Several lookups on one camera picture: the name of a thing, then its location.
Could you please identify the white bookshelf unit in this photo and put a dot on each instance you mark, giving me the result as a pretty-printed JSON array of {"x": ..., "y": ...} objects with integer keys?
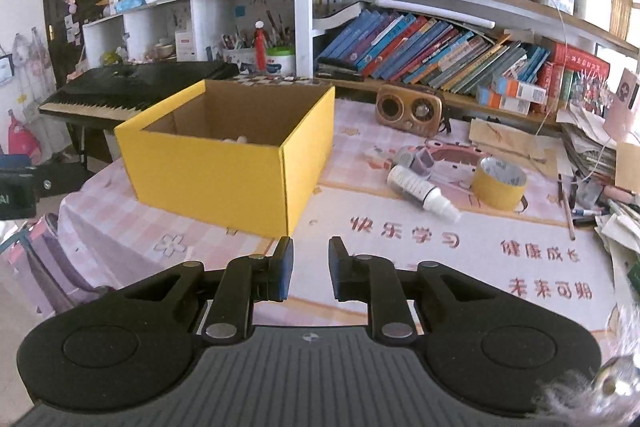
[{"x": 207, "y": 20}]

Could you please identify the orange white medicine box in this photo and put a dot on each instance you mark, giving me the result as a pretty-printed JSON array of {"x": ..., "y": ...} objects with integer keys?
[{"x": 520, "y": 90}]

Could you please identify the small grey pink item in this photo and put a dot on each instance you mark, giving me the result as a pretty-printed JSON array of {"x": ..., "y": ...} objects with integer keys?
[{"x": 415, "y": 158}]

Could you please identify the red white figurine bottle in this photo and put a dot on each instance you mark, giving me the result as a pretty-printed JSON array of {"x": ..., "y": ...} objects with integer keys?
[{"x": 260, "y": 46}]

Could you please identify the brown cardboard sheets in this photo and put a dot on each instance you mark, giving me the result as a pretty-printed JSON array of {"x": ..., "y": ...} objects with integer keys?
[{"x": 510, "y": 144}]

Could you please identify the pink cartoon desk mat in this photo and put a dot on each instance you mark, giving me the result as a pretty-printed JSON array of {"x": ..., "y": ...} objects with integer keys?
[{"x": 114, "y": 240}]

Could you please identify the white dropper bottle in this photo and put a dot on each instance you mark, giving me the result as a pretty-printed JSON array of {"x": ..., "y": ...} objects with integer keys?
[{"x": 422, "y": 193}]

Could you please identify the stack of papers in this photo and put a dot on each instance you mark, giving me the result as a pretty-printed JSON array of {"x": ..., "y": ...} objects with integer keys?
[{"x": 595, "y": 154}]

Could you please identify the yellow tape roll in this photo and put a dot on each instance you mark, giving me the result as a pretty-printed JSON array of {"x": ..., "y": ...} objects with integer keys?
[{"x": 499, "y": 184}]

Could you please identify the row of leaning books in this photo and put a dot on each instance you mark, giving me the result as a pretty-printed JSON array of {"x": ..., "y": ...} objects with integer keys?
[{"x": 422, "y": 50}]

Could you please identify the wooden chessboard box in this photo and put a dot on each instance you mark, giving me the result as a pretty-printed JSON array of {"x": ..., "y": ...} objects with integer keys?
[{"x": 273, "y": 80}]

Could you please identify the brown retro radio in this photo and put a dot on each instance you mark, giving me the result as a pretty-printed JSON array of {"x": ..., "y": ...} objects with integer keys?
[{"x": 409, "y": 109}]

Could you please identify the black stapler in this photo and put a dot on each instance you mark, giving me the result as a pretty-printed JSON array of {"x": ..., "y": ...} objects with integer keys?
[{"x": 328, "y": 71}]

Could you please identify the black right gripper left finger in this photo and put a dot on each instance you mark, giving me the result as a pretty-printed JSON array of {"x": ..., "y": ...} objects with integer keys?
[{"x": 133, "y": 345}]

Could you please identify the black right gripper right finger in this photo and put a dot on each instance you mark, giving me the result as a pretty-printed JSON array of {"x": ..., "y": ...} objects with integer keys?
[{"x": 484, "y": 346}]

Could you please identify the white green lidded jar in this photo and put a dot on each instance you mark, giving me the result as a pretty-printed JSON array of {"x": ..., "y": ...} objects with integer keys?
[{"x": 281, "y": 61}]

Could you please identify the yellow cardboard box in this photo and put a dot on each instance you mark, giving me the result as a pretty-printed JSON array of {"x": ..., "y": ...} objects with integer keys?
[{"x": 176, "y": 158}]

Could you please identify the black electronic keyboard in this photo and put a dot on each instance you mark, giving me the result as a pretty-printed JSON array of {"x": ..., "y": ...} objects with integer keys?
[{"x": 104, "y": 97}]

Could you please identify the pink plush toy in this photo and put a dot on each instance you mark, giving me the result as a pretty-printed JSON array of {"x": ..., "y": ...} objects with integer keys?
[{"x": 241, "y": 140}]

